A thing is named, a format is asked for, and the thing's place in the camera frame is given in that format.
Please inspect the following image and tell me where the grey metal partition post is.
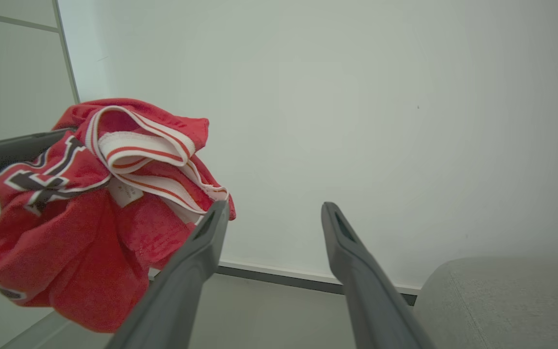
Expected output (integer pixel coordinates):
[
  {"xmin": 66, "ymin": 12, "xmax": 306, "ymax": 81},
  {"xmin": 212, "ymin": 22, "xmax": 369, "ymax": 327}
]
[{"xmin": 52, "ymin": 0, "xmax": 81, "ymax": 105}]

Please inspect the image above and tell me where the grey fabric sofa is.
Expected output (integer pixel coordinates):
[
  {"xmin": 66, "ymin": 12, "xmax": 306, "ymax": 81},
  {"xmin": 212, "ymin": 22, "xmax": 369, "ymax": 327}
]
[{"xmin": 412, "ymin": 257, "xmax": 558, "ymax": 349}]

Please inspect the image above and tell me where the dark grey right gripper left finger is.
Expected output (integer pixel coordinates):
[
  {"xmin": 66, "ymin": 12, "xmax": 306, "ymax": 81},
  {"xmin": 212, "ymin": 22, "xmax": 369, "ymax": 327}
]
[{"xmin": 105, "ymin": 200, "xmax": 230, "ymax": 349}]

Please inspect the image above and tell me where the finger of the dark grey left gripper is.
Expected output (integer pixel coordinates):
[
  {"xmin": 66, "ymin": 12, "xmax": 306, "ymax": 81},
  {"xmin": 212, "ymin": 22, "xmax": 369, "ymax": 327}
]
[{"xmin": 0, "ymin": 127, "xmax": 78, "ymax": 189}]

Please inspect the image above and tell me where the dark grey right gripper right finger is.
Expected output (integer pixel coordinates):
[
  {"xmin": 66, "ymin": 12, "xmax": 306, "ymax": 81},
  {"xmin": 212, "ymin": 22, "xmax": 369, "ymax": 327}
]
[{"xmin": 321, "ymin": 202, "xmax": 437, "ymax": 349}]

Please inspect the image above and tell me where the red basketball jersey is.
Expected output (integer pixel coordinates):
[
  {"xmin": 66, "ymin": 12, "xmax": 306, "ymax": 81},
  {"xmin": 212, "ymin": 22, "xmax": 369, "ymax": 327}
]
[{"xmin": 0, "ymin": 98, "xmax": 237, "ymax": 334}]

